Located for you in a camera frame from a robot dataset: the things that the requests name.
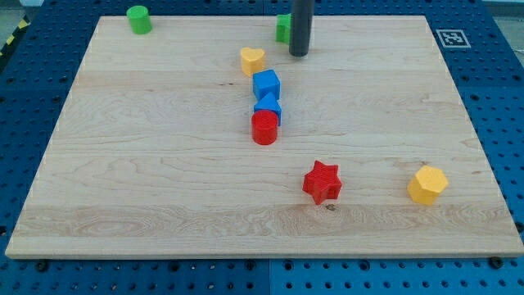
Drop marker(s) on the light wooden board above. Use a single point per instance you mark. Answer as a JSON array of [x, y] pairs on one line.
[[152, 156]]

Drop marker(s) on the blue triangle block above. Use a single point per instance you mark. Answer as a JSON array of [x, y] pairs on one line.
[[269, 102]]

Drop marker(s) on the yellow heart block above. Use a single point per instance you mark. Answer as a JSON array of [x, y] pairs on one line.
[[252, 60]]

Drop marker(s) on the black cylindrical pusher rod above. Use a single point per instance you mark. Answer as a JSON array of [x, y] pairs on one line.
[[302, 12]]

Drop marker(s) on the yellow hexagon block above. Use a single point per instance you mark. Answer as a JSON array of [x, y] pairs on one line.
[[427, 184]]

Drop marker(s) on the red star block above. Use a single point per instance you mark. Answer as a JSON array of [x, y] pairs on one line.
[[322, 182]]

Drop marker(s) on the blue cube block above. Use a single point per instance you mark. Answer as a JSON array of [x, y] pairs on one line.
[[265, 82]]

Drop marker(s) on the green cylinder block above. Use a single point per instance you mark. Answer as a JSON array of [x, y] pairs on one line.
[[139, 19]]

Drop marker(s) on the white fiducial marker tag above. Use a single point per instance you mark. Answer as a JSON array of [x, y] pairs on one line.
[[453, 38]]

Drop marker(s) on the red cylinder block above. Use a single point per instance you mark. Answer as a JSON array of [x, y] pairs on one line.
[[264, 127]]

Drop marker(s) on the green star block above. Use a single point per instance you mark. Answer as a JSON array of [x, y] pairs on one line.
[[283, 28]]

